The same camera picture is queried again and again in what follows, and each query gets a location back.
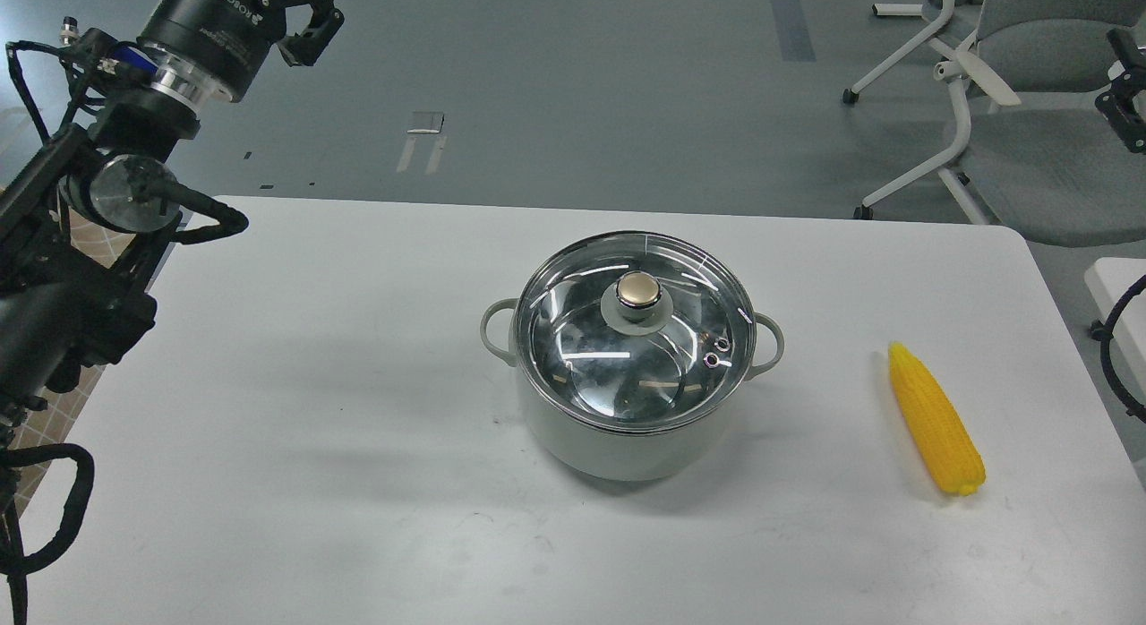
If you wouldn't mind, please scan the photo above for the beige checkered cloth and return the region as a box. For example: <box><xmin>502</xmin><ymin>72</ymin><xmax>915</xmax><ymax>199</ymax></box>
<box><xmin>11</xmin><ymin>209</ymin><xmax>134</xmax><ymax>515</ymax></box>

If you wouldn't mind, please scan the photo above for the pale green cooking pot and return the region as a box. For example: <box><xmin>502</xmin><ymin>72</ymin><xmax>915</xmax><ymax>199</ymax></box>
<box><xmin>478</xmin><ymin>289</ymin><xmax>745</xmax><ymax>483</ymax></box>

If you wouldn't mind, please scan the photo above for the glass pot lid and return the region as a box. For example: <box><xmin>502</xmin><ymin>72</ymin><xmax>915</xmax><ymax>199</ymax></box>
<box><xmin>510</xmin><ymin>232</ymin><xmax>784</xmax><ymax>433</ymax></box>

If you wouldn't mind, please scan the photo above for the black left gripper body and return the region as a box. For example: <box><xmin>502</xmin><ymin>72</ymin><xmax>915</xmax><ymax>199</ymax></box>
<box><xmin>138</xmin><ymin>0</ymin><xmax>287</xmax><ymax>103</ymax></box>

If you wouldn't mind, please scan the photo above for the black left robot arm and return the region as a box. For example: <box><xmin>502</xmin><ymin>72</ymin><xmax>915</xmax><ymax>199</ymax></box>
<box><xmin>1</xmin><ymin>0</ymin><xmax>345</xmax><ymax>624</ymax></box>

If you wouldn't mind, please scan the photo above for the black cable right edge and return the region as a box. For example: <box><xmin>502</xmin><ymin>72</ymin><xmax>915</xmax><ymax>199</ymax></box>
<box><xmin>1099</xmin><ymin>274</ymin><xmax>1146</xmax><ymax>424</ymax></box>

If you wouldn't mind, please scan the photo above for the grey white office chair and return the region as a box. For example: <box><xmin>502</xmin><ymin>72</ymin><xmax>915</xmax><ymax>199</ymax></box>
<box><xmin>842</xmin><ymin>0</ymin><xmax>1145</xmax><ymax>248</ymax></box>

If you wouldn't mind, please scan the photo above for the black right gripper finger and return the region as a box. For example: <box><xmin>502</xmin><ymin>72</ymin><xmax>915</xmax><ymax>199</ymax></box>
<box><xmin>1094</xmin><ymin>30</ymin><xmax>1145</xmax><ymax>153</ymax></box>

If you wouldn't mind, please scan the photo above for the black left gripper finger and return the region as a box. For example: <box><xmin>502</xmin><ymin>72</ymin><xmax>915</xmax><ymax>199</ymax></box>
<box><xmin>278</xmin><ymin>0</ymin><xmax>346</xmax><ymax>67</ymax></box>

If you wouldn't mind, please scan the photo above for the yellow corn cob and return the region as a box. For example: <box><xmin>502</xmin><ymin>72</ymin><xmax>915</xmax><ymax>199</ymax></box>
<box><xmin>887</xmin><ymin>342</ymin><xmax>987</xmax><ymax>497</ymax></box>

